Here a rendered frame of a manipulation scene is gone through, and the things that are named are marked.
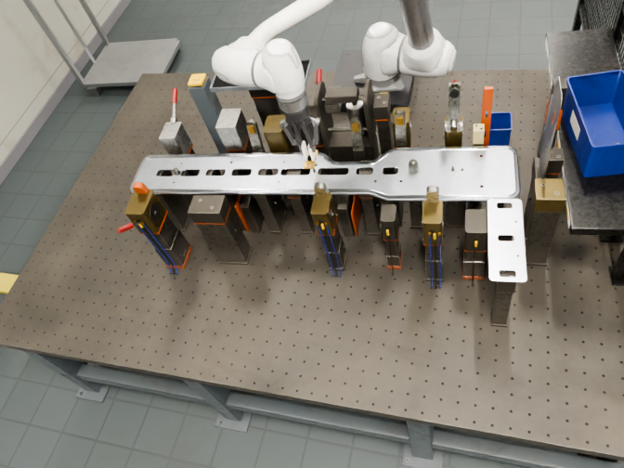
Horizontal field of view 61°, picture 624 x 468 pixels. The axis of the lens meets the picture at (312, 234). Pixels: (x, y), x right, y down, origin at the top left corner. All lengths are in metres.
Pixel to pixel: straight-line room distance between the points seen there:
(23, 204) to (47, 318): 1.83
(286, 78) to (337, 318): 0.83
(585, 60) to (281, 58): 1.13
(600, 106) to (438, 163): 0.54
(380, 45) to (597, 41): 0.80
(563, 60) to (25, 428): 2.88
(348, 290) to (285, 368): 0.35
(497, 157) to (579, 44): 0.59
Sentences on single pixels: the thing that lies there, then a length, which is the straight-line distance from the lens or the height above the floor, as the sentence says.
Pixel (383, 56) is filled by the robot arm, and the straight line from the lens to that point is 2.35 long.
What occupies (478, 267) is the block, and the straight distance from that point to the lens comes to 1.85.
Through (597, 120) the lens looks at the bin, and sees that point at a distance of 1.94.
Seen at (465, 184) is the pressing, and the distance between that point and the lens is 1.76.
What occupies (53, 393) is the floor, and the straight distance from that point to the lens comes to 3.11.
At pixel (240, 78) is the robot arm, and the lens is 1.60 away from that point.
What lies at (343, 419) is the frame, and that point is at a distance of 2.23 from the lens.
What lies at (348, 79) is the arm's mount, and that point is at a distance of 2.57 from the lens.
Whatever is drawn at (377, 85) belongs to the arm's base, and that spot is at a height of 0.79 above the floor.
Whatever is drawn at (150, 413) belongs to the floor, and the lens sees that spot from 2.77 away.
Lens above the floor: 2.34
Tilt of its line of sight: 53 degrees down
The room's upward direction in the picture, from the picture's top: 19 degrees counter-clockwise
